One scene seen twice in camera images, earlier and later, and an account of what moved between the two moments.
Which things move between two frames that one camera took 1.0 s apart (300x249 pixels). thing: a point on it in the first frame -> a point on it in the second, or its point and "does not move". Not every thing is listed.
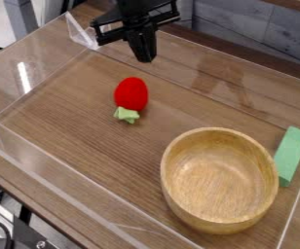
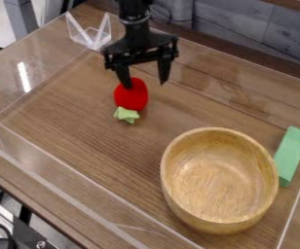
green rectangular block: x=290 y=153 does not move
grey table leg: x=24 y=17 does not move
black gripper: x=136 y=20 -> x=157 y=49
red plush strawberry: x=131 y=98 does not move
